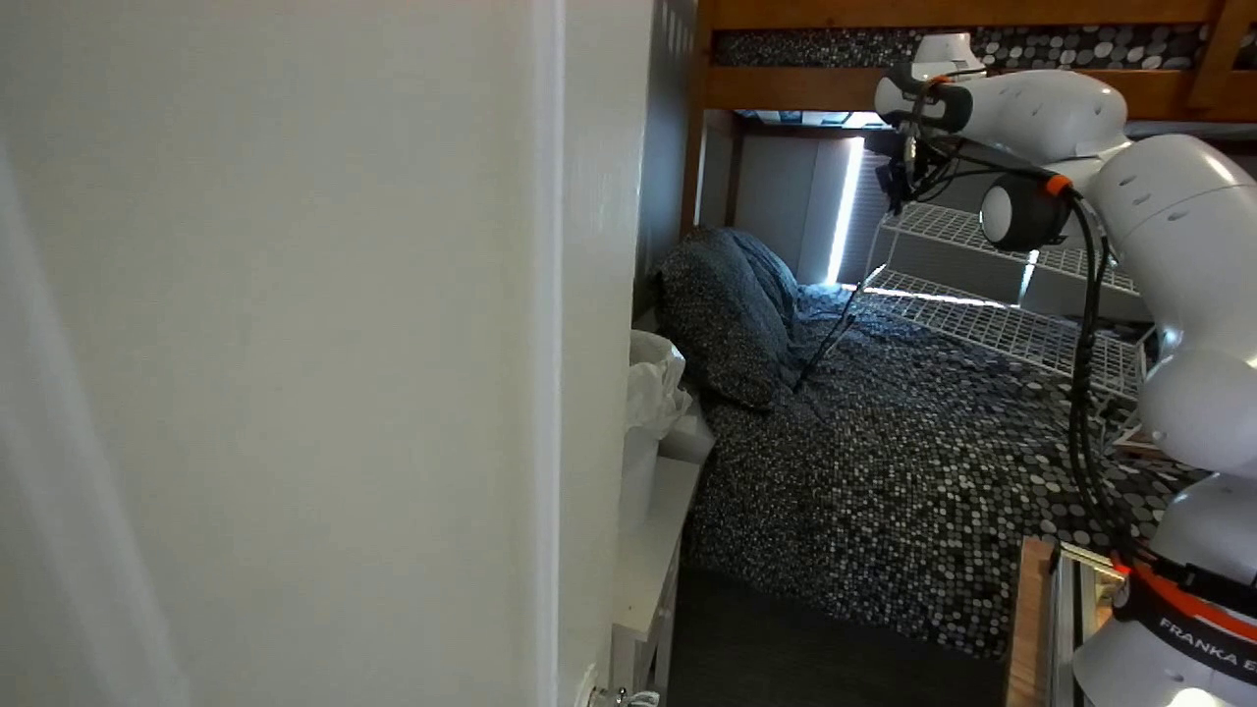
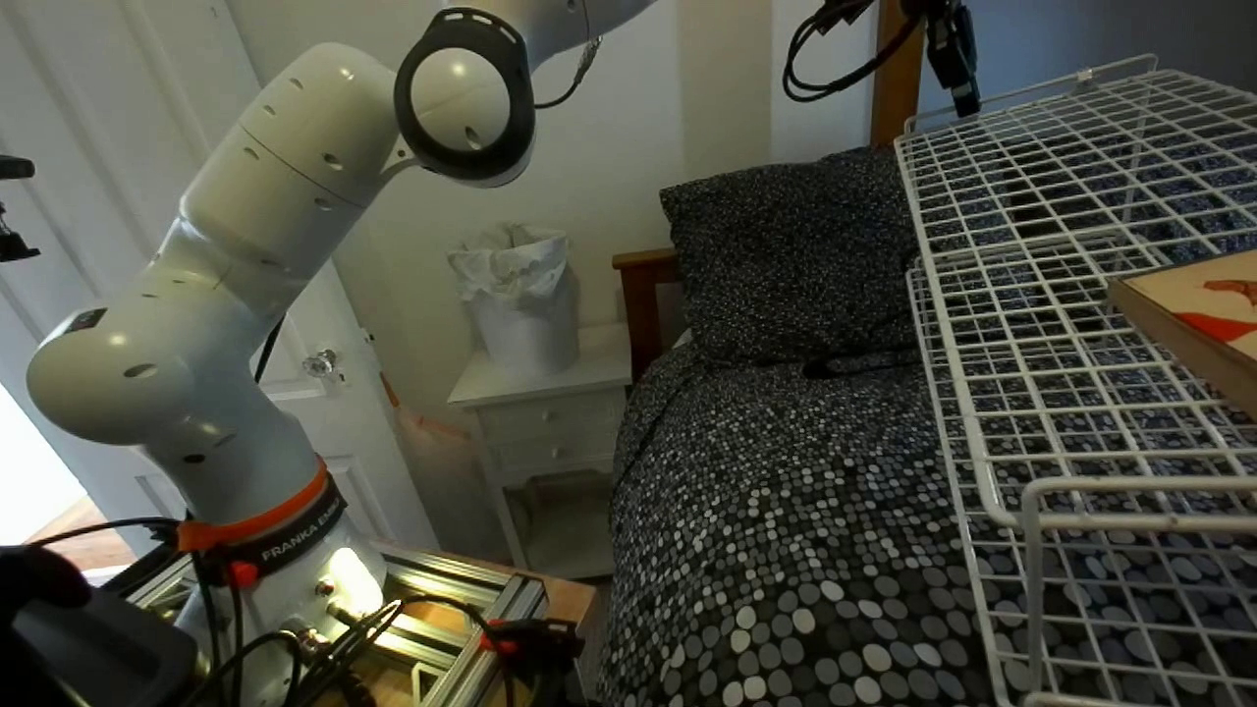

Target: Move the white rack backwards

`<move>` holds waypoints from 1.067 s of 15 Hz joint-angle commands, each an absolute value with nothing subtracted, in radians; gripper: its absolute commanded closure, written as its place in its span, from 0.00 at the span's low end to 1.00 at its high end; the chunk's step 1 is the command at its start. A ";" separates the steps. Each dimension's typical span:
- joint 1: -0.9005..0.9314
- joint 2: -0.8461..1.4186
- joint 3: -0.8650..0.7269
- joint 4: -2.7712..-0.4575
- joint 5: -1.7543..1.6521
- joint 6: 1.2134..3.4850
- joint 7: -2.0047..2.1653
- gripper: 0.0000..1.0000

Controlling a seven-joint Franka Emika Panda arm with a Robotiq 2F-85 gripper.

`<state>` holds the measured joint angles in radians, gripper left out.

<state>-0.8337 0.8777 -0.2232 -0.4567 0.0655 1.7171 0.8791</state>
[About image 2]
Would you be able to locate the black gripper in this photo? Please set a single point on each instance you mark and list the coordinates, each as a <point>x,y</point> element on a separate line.
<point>945,9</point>

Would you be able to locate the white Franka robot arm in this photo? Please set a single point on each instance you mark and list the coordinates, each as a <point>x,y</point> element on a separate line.
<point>198,326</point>

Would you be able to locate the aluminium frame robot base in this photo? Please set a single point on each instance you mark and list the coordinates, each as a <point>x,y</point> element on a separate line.
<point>445,614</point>

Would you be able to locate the dark speckled pillow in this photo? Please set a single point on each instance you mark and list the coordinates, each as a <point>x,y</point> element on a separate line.
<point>786,262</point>

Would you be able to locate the wooden board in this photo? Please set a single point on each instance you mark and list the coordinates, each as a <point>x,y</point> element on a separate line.
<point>1199,326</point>

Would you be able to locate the brown wooden bed headboard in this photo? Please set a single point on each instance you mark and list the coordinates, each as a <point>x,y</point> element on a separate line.
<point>643,308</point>

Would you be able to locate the white crumpled bag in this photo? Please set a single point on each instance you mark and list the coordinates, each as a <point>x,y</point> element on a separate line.
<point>519,296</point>

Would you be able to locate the black dotted bedspread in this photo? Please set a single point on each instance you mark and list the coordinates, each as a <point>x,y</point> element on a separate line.
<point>786,550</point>

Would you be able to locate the white nightstand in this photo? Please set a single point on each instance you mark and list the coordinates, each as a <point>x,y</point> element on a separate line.
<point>551,419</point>

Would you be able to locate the white door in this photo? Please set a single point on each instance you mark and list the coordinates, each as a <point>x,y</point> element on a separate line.
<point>367,435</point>

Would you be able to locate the red and black clamp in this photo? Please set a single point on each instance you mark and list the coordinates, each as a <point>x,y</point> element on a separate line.
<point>530,642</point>

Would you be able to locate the black device with grey cover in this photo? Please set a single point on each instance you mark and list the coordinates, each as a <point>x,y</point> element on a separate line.
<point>79,642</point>

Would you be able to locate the tall wooden post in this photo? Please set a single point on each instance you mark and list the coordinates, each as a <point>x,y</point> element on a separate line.
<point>894,79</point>

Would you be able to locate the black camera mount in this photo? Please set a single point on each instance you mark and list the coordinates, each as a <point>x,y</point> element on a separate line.
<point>12,211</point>

